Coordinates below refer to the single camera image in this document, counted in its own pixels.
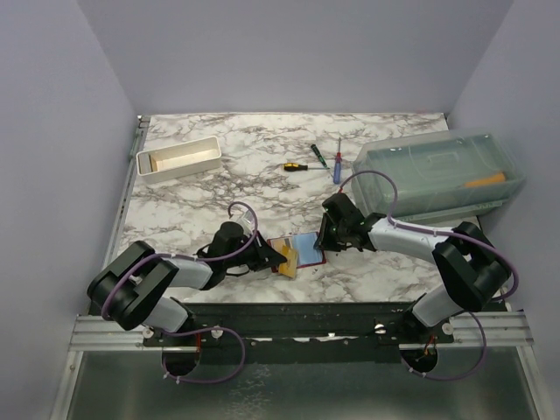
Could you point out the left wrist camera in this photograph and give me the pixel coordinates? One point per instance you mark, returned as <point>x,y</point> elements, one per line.
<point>246,220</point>

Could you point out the yellow black screwdriver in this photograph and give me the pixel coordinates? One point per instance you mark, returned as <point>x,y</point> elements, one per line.
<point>294,167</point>

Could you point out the gold credit card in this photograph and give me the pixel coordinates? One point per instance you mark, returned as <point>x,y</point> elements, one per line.
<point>288,268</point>

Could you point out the orange item in box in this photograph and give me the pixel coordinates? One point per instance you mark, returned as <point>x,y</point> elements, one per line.
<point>497,178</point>

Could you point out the clear plastic storage box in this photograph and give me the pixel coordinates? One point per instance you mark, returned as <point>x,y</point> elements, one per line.
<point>425,175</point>

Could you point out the red card holder wallet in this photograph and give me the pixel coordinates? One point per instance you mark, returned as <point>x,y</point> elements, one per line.
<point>303,243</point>

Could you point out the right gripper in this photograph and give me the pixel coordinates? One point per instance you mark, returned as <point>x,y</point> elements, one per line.
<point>324,231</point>

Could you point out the white rectangular tray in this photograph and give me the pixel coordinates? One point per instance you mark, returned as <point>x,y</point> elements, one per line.
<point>180,160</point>

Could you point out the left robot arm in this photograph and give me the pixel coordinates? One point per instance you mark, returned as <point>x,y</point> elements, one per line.
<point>130,291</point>

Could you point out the green black screwdriver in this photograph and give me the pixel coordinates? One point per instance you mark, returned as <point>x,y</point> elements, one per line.
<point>319,155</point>

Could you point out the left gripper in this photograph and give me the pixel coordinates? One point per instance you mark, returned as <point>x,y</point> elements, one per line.
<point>267,256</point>

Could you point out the blue red screwdriver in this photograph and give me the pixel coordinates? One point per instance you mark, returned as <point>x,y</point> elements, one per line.
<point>337,165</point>

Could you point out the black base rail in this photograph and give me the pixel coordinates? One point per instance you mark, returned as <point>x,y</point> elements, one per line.
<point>324,333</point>

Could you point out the stack of cards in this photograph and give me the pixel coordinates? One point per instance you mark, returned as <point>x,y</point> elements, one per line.
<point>153,164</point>

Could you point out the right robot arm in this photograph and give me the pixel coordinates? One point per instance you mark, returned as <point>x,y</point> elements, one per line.
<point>470,270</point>

